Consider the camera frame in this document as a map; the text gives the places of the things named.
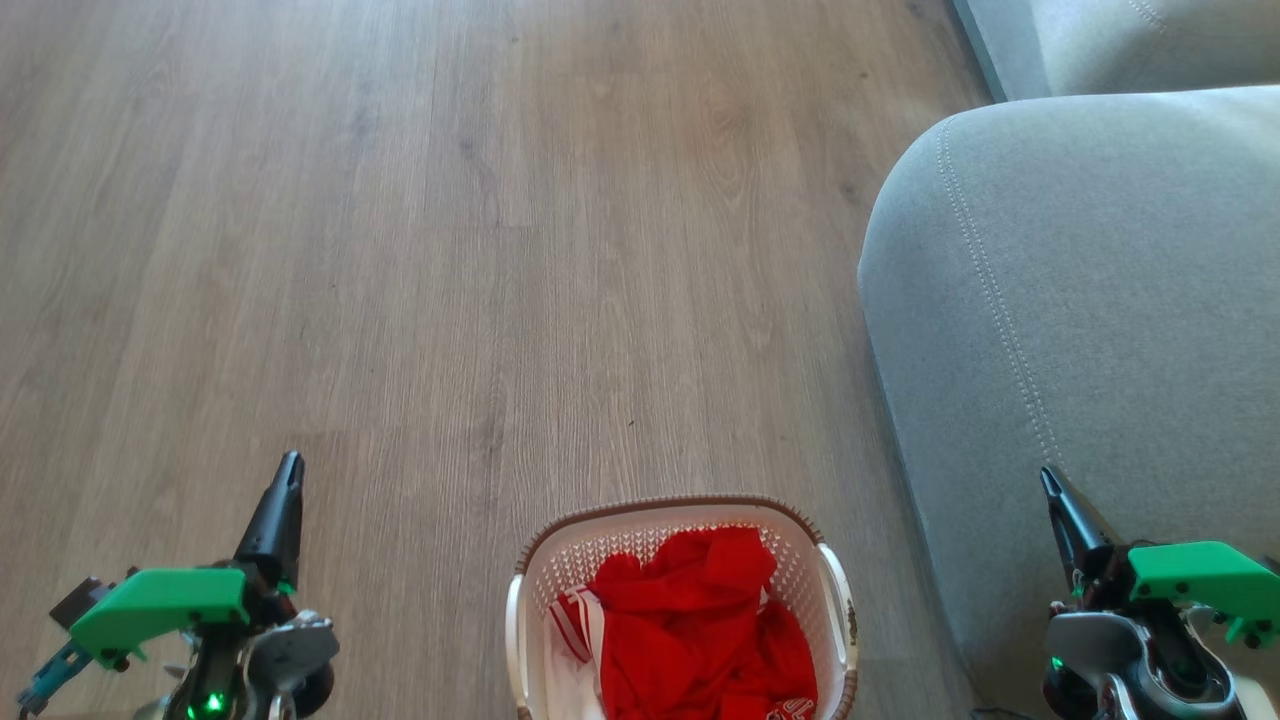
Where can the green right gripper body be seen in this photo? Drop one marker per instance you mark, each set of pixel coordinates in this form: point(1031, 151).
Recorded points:
point(1205, 580)

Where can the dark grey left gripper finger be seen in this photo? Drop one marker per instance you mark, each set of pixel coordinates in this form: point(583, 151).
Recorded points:
point(275, 525)

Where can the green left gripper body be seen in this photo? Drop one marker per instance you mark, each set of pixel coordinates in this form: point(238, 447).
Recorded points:
point(150, 603)

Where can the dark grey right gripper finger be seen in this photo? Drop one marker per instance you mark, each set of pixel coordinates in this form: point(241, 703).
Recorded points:
point(1075, 525)

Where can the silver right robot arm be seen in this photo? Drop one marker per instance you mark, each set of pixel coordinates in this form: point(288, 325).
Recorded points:
point(1130, 665)

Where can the white brown-rimmed laundry basket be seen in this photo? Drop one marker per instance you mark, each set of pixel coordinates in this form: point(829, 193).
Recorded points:
point(540, 580)

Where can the grey fabric sofa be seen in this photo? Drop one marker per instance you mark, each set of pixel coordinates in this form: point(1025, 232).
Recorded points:
point(1080, 300)

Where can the white red-striped garment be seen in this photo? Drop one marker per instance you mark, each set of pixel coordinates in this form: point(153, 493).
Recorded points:
point(578, 640)

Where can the red garment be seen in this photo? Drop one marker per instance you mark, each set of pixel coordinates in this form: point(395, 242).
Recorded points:
point(700, 630)

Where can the grey fabric sofa seat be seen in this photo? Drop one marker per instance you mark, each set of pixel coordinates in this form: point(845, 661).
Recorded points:
point(1120, 45)

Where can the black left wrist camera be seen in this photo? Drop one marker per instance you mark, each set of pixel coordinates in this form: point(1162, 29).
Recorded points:
point(80, 602)

